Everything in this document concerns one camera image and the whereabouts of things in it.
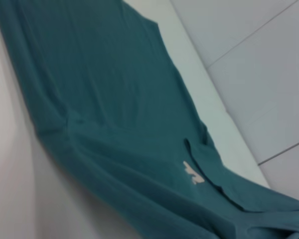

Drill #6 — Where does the teal t-shirt with FREE print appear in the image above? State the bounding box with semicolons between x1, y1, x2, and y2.
0;0;299;239

